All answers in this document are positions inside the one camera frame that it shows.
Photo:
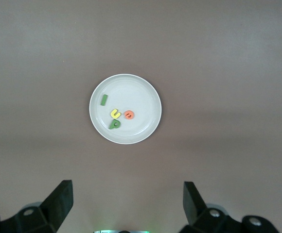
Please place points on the yellow letter u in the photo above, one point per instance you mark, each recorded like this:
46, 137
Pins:
112, 113

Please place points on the orange letter e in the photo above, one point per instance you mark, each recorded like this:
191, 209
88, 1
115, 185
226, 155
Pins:
126, 114

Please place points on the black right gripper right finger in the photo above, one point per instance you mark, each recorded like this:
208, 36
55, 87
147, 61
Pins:
194, 208

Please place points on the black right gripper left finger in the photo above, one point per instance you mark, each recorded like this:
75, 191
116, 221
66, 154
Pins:
58, 206

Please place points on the beige round plate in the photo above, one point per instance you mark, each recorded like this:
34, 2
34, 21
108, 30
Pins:
141, 97

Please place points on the green letter l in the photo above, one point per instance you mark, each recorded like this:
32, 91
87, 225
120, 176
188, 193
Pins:
103, 100

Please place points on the green letter p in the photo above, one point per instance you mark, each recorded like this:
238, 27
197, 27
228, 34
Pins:
111, 126

